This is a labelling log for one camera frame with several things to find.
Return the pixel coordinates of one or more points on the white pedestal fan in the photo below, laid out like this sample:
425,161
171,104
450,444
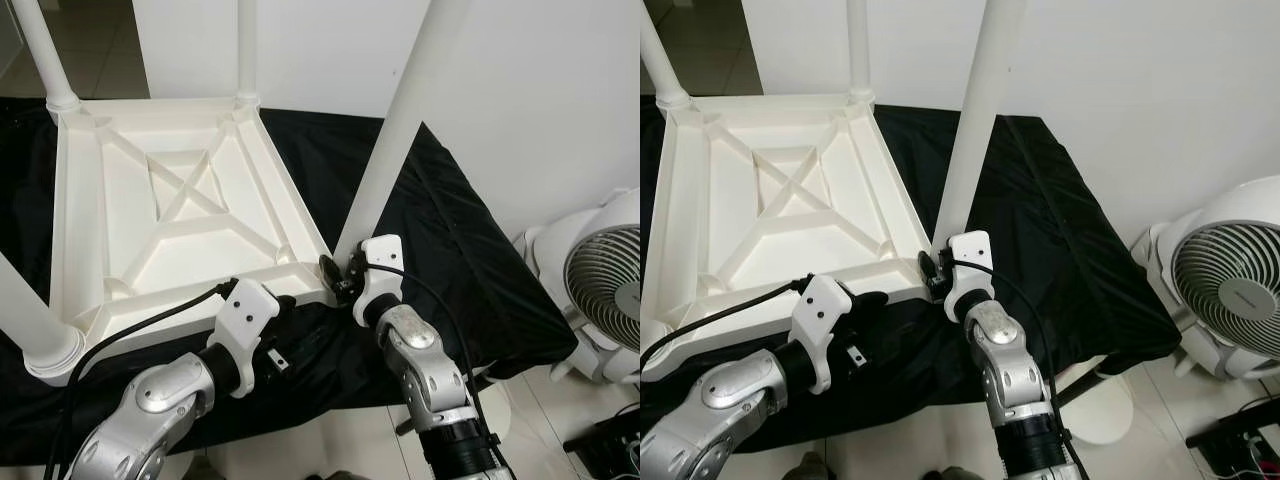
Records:
1230,270
590,280

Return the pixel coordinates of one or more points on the white plastic children table top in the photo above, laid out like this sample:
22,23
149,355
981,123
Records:
90,220
690,220

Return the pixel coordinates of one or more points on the black table cloth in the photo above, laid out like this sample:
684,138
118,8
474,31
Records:
450,300
1080,300

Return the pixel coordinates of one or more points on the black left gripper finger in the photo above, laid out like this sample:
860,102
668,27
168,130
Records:
287,302
868,299

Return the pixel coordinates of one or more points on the white plastic table leg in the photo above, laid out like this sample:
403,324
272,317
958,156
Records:
35,320
662,60
45,50
975,110
248,50
858,50
400,110

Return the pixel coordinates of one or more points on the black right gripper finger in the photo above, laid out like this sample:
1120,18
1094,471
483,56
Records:
330,270
929,266

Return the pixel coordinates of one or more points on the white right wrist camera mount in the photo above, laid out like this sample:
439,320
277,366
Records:
972,265
380,268

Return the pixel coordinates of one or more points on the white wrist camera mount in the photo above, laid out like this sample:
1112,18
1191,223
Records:
240,318
972,265
380,268
822,312

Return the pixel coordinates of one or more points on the black metal table leg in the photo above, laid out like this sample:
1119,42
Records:
1080,392
407,425

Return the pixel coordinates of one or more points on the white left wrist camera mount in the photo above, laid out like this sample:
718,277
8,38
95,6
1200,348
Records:
240,318
822,312

